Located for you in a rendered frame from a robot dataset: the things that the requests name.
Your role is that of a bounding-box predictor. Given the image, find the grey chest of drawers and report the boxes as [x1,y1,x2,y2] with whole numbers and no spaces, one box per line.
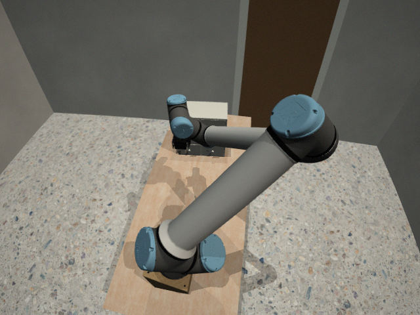
[187,101,228,126]

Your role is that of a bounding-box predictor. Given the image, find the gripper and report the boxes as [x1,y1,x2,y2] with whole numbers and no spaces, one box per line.
[172,135,191,155]

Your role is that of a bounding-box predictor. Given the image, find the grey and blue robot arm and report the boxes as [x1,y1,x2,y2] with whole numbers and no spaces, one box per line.
[135,94,339,280]

